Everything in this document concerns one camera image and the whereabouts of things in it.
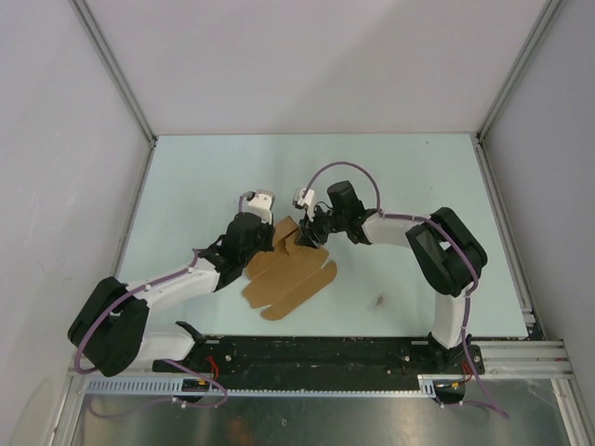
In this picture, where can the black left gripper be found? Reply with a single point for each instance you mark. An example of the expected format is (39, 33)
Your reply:
(270, 231)

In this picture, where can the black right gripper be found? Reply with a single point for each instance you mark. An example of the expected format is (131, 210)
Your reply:
(308, 229)

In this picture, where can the brown cardboard box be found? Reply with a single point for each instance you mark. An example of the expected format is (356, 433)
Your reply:
(282, 280)

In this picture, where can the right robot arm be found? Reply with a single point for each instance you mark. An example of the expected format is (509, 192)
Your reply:
(449, 256)

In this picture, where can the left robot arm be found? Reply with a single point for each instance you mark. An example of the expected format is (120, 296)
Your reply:
(112, 330)

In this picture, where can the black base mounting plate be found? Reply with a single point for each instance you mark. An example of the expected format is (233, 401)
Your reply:
(306, 363)

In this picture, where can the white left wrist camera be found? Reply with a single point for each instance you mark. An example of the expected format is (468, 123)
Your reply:
(260, 203)

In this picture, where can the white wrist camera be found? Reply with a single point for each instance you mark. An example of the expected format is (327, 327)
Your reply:
(260, 203)
(304, 199)

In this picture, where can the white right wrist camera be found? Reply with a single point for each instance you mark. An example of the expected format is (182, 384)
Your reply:
(304, 199)

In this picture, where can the aluminium frame rail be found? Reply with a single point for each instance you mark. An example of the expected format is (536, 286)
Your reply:
(499, 357)

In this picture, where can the left aluminium corner post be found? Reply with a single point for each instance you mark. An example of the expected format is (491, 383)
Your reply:
(96, 37)

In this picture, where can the aluminium corner post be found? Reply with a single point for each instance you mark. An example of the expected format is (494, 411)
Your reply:
(96, 37)
(535, 39)

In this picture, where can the right aluminium corner post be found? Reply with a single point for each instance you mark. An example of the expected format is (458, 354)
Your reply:
(535, 39)

